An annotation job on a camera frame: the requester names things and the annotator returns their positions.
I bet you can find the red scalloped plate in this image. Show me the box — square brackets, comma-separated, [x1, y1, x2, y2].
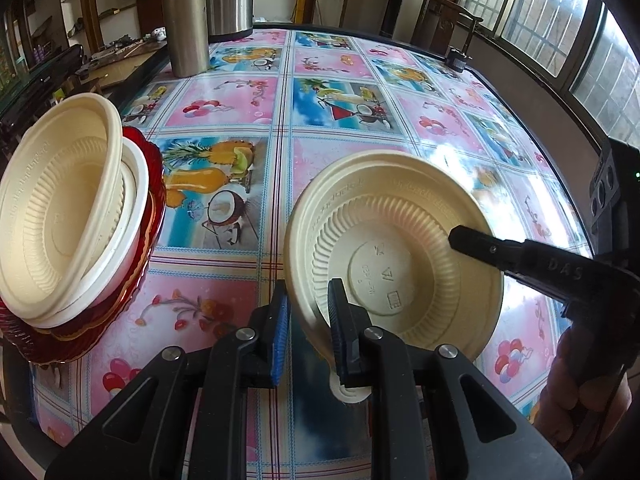
[1, 126, 166, 365]

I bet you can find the large beige plastic bowl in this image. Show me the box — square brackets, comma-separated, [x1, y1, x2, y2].
[284, 150, 503, 363]

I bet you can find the white paper plate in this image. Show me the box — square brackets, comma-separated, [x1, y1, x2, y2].
[28, 138, 150, 328]
[329, 372, 371, 404]

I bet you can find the red plate with label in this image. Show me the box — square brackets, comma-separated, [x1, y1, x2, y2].
[42, 192, 162, 341]

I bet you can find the person's right hand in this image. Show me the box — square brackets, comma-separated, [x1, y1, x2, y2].
[534, 325, 632, 464]

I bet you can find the window with grille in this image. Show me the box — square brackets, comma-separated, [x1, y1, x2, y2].
[458, 0, 639, 145]

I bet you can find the small black table clamp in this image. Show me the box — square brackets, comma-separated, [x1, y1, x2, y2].
[445, 47, 472, 73]

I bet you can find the wooden chair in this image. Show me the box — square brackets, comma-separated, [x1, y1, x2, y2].
[410, 0, 484, 56]

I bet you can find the fruit pattern tablecloth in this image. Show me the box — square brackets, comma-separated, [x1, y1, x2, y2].
[32, 28, 589, 479]

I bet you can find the wooden side desk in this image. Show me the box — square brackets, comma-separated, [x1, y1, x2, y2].
[75, 36, 167, 89]

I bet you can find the tall steel thermos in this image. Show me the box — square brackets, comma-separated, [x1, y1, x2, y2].
[162, 0, 209, 78]

